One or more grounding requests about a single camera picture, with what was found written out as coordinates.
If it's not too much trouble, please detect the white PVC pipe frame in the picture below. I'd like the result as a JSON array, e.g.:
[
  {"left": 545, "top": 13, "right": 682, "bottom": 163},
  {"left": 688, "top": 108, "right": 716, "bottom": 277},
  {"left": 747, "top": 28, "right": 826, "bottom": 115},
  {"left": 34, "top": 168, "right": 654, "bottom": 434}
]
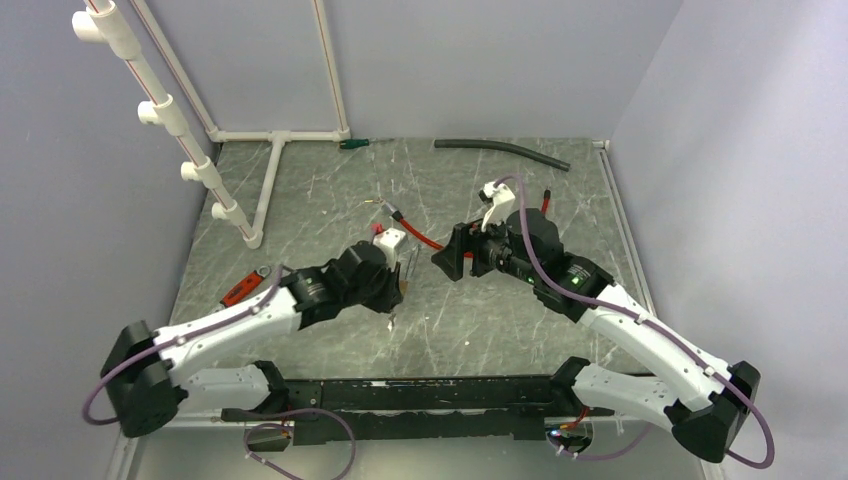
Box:
[{"left": 71, "top": 1, "right": 352, "bottom": 250}]

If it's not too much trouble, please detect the red cable lock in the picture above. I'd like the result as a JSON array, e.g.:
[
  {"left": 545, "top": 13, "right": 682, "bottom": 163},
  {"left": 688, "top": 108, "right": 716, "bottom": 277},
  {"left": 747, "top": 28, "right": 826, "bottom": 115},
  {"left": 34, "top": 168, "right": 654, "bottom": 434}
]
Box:
[{"left": 376, "top": 187, "right": 552, "bottom": 251}]

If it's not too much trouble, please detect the brass padlock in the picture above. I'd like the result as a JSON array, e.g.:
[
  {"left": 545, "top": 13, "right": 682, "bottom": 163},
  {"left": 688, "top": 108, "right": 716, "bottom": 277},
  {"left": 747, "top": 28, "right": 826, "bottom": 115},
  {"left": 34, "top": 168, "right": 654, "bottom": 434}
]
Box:
[{"left": 399, "top": 245, "right": 421, "bottom": 295}]

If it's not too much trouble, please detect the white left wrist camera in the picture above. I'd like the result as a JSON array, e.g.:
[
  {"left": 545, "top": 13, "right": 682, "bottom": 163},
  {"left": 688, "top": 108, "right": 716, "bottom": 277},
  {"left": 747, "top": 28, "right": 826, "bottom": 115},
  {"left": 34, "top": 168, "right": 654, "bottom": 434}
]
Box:
[{"left": 370, "top": 223, "right": 407, "bottom": 268}]

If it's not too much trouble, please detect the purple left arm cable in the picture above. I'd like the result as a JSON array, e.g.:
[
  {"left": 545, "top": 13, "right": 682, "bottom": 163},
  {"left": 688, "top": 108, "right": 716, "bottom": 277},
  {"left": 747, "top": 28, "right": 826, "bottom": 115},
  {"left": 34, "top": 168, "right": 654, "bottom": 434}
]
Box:
[{"left": 81, "top": 264, "right": 359, "bottom": 480}]

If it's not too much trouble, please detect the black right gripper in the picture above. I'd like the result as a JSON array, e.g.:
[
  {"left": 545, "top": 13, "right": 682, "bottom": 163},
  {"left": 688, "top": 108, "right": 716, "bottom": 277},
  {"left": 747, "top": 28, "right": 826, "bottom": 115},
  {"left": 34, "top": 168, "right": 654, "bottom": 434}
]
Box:
[{"left": 431, "top": 207, "right": 540, "bottom": 285}]

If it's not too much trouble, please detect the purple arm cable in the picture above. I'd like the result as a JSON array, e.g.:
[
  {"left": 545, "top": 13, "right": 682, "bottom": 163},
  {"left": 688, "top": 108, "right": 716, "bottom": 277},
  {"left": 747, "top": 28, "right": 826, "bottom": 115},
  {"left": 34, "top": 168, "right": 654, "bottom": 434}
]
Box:
[
  {"left": 81, "top": 264, "right": 359, "bottom": 480},
  {"left": 493, "top": 174, "right": 776, "bottom": 470}
]

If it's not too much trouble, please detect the dark rubber hose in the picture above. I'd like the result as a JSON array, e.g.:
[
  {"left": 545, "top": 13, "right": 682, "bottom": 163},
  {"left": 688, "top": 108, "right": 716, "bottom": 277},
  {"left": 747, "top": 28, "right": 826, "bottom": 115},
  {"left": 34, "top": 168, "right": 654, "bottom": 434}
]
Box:
[{"left": 433, "top": 138, "right": 572, "bottom": 173}]

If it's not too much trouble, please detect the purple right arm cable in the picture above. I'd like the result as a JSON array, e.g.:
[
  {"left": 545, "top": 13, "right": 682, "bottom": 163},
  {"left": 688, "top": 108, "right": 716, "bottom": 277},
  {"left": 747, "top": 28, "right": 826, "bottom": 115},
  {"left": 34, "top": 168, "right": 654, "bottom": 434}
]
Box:
[{"left": 493, "top": 174, "right": 776, "bottom": 470}]

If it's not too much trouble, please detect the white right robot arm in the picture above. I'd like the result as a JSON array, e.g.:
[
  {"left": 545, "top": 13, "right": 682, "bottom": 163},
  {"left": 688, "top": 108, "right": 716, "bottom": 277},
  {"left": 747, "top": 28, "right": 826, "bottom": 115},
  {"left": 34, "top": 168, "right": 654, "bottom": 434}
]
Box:
[{"left": 431, "top": 208, "right": 775, "bottom": 468}]

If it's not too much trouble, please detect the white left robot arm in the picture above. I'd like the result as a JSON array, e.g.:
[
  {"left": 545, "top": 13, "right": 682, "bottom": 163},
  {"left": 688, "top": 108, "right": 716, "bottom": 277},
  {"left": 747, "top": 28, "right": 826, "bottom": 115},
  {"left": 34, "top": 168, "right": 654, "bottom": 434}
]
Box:
[{"left": 96, "top": 231, "right": 403, "bottom": 438}]

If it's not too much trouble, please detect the aluminium frame rail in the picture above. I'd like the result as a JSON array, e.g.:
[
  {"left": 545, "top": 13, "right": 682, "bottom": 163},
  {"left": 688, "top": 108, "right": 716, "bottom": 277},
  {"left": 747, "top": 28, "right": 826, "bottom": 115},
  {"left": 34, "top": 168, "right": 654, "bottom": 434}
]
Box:
[{"left": 592, "top": 139, "right": 707, "bottom": 419}]

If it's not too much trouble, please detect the red adjustable wrench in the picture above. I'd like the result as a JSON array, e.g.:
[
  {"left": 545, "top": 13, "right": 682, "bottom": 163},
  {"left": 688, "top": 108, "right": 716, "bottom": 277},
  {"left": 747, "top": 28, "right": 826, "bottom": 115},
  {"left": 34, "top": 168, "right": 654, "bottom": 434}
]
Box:
[{"left": 218, "top": 265, "right": 272, "bottom": 308}]

